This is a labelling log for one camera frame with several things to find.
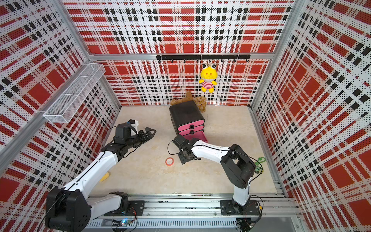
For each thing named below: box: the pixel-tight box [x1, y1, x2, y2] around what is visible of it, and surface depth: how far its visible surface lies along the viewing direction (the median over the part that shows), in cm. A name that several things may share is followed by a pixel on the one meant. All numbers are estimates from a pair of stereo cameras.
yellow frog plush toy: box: [198, 63, 218, 94], surface depth 95 cm
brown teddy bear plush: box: [170, 90, 207, 113], surface depth 117 cm
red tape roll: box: [165, 157, 175, 167], surface depth 92 cm
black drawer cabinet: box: [169, 100, 209, 144], surface depth 94 cm
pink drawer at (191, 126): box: [177, 119, 205, 131], surface depth 91 cm
